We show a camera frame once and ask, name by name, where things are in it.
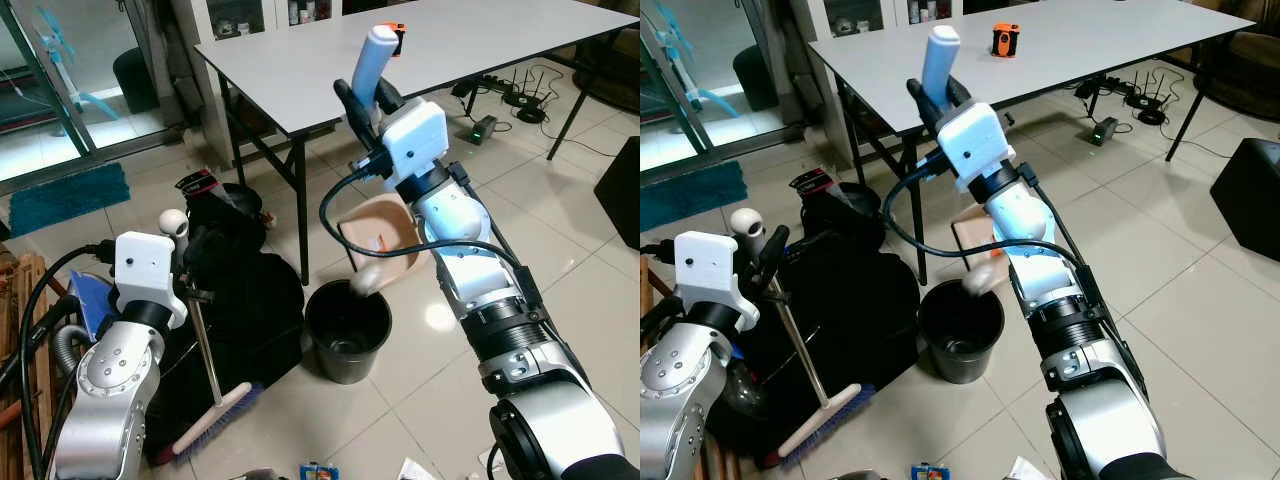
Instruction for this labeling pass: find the broom with blue bristles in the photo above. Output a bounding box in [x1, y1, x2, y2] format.
[160, 208, 263, 466]
[728, 208, 873, 469]

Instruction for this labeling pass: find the dark brown sofa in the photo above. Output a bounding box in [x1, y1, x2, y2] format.
[570, 45, 641, 111]
[1195, 30, 1280, 123]

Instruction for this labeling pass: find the tall black bin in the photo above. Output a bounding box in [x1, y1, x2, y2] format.
[733, 45, 781, 111]
[112, 47, 161, 114]

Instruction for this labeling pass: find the round black waste bin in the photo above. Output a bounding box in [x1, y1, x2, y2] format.
[917, 278, 1006, 384]
[305, 280, 393, 384]

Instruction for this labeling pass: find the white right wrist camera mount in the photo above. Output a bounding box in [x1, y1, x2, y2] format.
[938, 103, 1016, 193]
[378, 100, 449, 191]

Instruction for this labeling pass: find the black ottoman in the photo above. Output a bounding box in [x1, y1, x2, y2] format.
[595, 137, 641, 249]
[1210, 137, 1280, 263]

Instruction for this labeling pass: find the large black bag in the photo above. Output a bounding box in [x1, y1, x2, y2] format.
[740, 168, 923, 461]
[150, 170, 306, 466]

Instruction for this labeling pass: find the black router with antennas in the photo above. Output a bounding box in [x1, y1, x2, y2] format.
[1125, 68, 1176, 126]
[510, 65, 561, 124]

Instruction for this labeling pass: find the teal standing fan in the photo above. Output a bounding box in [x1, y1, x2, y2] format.
[35, 5, 123, 121]
[655, 3, 741, 116]

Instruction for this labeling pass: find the black power strip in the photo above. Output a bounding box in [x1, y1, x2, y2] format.
[1075, 75, 1141, 101]
[455, 72, 521, 101]

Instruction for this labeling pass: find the teal floor mat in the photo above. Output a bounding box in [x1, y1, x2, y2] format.
[8, 163, 131, 239]
[640, 160, 749, 233]

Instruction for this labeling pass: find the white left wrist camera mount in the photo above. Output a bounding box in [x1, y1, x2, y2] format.
[113, 232, 189, 329]
[675, 232, 749, 326]

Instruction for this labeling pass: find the blue plastic sheet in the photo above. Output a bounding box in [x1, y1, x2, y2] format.
[70, 272, 116, 341]

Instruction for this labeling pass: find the glass sliding door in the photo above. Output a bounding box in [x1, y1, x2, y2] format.
[0, 0, 186, 186]
[640, 0, 801, 181]

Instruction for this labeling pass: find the beige long-handled dustpan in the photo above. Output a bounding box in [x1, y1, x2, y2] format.
[920, 23, 1013, 286]
[336, 23, 423, 298]

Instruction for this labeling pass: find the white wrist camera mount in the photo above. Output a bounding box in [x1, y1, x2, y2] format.
[378, 100, 449, 191]
[938, 103, 1016, 193]
[675, 232, 749, 326]
[113, 232, 189, 329]

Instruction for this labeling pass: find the grey folding table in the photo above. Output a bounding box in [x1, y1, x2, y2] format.
[195, 0, 641, 286]
[808, 0, 1256, 286]

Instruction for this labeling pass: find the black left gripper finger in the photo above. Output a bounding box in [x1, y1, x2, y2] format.
[762, 226, 791, 276]
[190, 228, 226, 276]

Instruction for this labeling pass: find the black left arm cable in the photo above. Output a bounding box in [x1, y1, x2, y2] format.
[640, 238, 681, 331]
[18, 243, 118, 480]

